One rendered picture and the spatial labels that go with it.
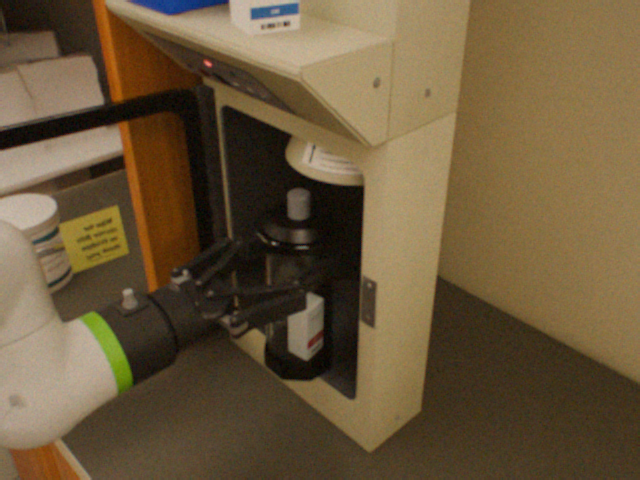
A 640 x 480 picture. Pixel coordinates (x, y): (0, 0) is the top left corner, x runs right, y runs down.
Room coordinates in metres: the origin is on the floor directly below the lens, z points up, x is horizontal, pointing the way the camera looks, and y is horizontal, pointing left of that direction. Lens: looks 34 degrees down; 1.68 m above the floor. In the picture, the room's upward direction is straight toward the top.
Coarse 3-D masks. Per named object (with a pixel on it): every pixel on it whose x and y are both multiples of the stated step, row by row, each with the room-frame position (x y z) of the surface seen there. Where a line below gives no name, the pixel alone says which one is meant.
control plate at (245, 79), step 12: (156, 36) 0.71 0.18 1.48; (168, 48) 0.73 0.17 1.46; (180, 48) 0.69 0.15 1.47; (180, 60) 0.75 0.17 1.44; (192, 60) 0.71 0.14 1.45; (216, 60) 0.63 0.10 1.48; (216, 72) 0.69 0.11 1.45; (228, 72) 0.65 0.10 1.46; (240, 72) 0.61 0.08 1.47; (240, 84) 0.67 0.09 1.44; (252, 84) 0.63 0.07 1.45; (252, 96) 0.69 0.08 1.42; (288, 108) 0.63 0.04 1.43
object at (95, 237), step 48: (144, 96) 0.76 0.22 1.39; (48, 144) 0.69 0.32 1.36; (96, 144) 0.72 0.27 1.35; (144, 144) 0.75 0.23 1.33; (0, 192) 0.65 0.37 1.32; (48, 192) 0.68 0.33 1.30; (96, 192) 0.71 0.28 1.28; (144, 192) 0.75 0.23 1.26; (48, 240) 0.67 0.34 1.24; (96, 240) 0.70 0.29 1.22; (144, 240) 0.74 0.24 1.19; (192, 240) 0.78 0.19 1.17; (96, 288) 0.69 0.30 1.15; (144, 288) 0.73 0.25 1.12
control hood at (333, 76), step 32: (160, 32) 0.68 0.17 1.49; (192, 32) 0.62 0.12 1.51; (224, 32) 0.61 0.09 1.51; (288, 32) 0.61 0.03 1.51; (320, 32) 0.61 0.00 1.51; (352, 32) 0.61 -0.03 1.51; (256, 64) 0.55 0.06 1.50; (288, 64) 0.52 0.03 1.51; (320, 64) 0.53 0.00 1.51; (352, 64) 0.55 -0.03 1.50; (384, 64) 0.58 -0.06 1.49; (288, 96) 0.58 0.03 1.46; (320, 96) 0.53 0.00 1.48; (352, 96) 0.55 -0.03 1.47; (384, 96) 0.58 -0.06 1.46; (352, 128) 0.56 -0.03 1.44; (384, 128) 0.58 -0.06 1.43
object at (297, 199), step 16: (304, 192) 0.70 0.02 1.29; (272, 208) 0.71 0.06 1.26; (288, 208) 0.69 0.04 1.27; (304, 208) 0.68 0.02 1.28; (320, 208) 0.71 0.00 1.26; (272, 224) 0.67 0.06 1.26; (288, 224) 0.67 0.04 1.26; (304, 224) 0.67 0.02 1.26; (320, 224) 0.67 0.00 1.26; (288, 240) 0.65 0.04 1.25; (304, 240) 0.65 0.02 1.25
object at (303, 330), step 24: (264, 216) 0.71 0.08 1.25; (336, 216) 0.71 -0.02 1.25; (264, 240) 0.66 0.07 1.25; (264, 264) 0.68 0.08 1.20; (288, 264) 0.65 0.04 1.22; (312, 312) 0.65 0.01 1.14; (288, 336) 0.65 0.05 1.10; (312, 336) 0.65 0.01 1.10; (288, 360) 0.65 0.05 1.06; (312, 360) 0.65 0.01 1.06
